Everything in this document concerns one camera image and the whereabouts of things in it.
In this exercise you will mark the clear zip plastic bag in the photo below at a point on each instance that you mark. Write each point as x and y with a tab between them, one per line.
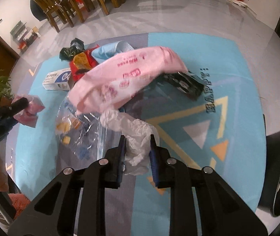
79	136

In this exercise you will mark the light blue patterned rug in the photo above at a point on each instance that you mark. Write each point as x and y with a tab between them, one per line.
224	128

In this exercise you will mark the red yellow snack wrapper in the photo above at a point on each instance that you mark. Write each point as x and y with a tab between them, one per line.
82	63

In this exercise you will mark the dark green foil packet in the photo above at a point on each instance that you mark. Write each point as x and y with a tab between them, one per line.
187	82

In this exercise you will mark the pink printed plastic bag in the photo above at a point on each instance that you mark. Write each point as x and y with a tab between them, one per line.
114	82

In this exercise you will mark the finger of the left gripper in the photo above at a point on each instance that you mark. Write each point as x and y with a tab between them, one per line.
19	104

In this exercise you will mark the wooden dining chair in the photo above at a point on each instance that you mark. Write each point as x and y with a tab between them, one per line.
53	8

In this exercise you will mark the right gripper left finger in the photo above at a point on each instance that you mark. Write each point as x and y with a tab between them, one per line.
115	166

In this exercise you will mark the orange fluffy mat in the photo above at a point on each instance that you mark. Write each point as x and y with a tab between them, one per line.
19	202

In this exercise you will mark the white paper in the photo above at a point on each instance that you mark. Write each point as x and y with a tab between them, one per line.
138	135

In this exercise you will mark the crumpled black green wrapper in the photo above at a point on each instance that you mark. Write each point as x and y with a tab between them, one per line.
68	53

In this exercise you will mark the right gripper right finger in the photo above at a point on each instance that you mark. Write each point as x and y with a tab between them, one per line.
161	171

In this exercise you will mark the white blue medicine box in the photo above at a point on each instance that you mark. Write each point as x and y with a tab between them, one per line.
59	80

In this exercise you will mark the light blue face mask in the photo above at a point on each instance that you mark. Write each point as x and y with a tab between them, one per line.
107	51

